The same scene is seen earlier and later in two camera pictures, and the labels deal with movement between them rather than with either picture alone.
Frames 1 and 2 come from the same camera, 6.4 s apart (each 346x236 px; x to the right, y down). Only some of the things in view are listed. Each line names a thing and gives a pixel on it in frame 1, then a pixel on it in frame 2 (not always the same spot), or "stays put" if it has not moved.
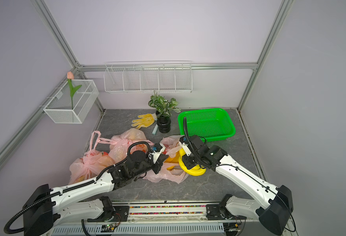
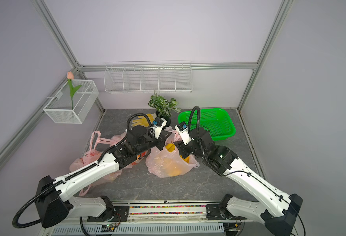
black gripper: [156, 151] → [158, 123]
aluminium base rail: [154, 218] stays put
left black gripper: [158, 163] → [161, 137]
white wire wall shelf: [148, 76] stays put
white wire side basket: [72, 103] stays put
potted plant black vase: [163, 112] stays put
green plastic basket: [211, 125] stays put
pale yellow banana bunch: [196, 170] → [171, 147]
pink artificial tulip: [70, 76] stays put
